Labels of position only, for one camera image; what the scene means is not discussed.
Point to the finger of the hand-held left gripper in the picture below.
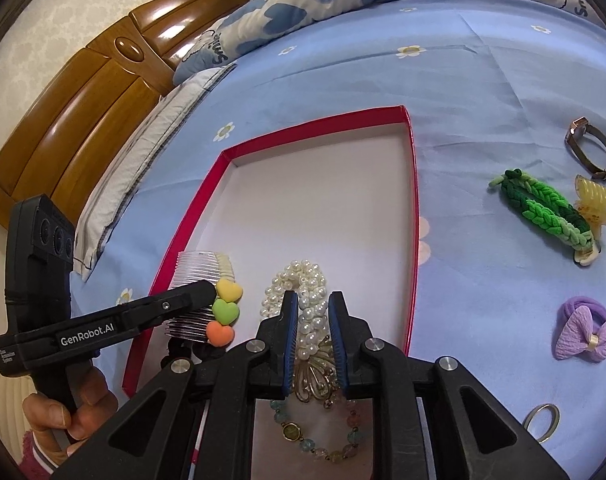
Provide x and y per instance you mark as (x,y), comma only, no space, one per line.
(178,302)

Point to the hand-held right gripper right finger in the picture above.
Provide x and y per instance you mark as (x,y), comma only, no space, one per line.
(337,345)

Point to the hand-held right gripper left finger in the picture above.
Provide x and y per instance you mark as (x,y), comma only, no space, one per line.
(290,345)

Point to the clear hair comb with hearts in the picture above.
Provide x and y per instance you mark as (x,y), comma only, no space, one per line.
(199,265)

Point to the red shallow box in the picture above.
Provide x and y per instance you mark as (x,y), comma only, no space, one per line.
(323,200)

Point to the person's left forearm pink sleeve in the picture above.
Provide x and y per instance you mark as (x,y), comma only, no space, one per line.
(35,462)

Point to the person's left hand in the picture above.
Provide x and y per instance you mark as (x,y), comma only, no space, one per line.
(90,410)

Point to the gold butterfly hair clip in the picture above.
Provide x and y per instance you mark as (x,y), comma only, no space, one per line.
(313,375)

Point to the white radiator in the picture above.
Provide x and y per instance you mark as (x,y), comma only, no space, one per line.
(5,394)

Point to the white striped pillow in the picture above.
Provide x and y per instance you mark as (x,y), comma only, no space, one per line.
(133,160)

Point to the wooden headboard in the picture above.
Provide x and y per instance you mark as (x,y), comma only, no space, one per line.
(98,90)

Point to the yellow hair claw clip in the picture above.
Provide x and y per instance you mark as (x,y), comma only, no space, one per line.
(595,201)

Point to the blue floral bed sheet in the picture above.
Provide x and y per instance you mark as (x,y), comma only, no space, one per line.
(483,85)

